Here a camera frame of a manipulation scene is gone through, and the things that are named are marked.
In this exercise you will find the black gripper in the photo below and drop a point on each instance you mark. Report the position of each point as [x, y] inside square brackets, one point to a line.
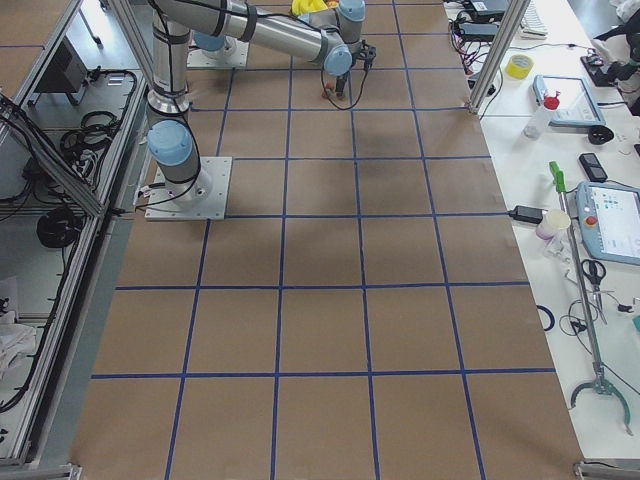
[341, 81]

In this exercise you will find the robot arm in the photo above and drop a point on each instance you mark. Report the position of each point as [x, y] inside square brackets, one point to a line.
[330, 39]

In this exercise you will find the yellow banana bunch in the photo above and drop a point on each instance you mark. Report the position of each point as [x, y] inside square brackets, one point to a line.
[300, 7]

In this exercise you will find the yellow tape roll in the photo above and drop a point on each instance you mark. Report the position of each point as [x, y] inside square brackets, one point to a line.
[519, 66]

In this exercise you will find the plastic bottle red cap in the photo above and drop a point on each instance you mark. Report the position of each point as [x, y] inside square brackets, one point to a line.
[541, 119]

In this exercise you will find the black power adapter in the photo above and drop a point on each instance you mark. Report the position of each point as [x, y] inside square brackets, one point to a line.
[527, 214]

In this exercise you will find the teach pendant far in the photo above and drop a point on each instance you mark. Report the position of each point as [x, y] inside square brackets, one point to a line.
[577, 106]

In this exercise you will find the teach pendant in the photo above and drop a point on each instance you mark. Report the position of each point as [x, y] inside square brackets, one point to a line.
[577, 106]
[608, 219]

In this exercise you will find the black small bowl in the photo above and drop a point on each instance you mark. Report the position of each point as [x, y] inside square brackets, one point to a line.
[600, 135]

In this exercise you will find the teach pendant near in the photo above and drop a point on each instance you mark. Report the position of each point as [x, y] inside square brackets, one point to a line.
[608, 219]

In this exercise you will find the black scissors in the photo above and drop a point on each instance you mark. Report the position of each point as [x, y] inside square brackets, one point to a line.
[595, 272]

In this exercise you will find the reacher grabber tool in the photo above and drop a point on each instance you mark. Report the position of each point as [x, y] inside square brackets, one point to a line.
[599, 384]

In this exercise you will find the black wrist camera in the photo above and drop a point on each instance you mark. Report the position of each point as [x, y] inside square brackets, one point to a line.
[367, 55]

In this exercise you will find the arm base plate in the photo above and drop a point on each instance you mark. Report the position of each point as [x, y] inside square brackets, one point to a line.
[233, 55]
[207, 199]

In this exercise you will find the aluminium frame post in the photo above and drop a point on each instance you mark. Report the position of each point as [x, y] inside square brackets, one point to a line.
[508, 27]

